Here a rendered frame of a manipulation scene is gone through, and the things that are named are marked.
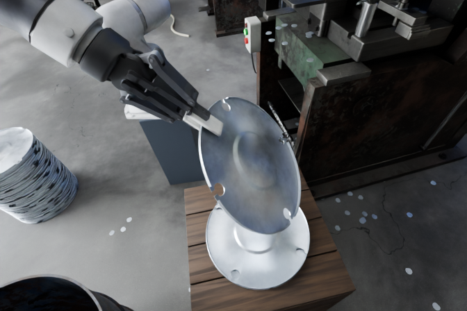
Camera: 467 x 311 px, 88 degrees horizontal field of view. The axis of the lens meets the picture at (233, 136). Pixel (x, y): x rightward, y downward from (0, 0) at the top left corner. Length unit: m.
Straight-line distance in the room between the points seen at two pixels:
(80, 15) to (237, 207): 0.36
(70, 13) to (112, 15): 0.39
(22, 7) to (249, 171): 0.39
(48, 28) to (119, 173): 1.13
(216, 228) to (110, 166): 0.91
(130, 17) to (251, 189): 0.57
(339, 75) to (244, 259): 0.57
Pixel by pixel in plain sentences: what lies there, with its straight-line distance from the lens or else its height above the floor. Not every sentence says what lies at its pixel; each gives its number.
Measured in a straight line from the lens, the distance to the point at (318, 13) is 0.94.
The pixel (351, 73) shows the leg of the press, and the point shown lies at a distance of 0.79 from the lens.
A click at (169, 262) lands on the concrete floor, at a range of 1.14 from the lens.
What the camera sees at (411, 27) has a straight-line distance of 0.87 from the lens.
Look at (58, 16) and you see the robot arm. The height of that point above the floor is 0.95.
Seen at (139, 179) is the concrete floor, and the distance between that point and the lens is 1.38.
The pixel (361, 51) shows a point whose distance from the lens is 0.82.
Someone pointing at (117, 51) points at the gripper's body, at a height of 0.90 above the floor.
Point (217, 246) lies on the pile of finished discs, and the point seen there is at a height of 0.36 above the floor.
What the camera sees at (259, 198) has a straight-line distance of 0.48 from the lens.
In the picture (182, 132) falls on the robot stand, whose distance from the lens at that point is 0.99.
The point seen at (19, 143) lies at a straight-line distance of 1.35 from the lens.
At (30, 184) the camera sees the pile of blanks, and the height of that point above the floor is 0.23.
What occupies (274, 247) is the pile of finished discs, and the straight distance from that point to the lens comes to 0.73.
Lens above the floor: 1.05
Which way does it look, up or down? 47 degrees down
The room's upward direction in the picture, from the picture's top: 6 degrees counter-clockwise
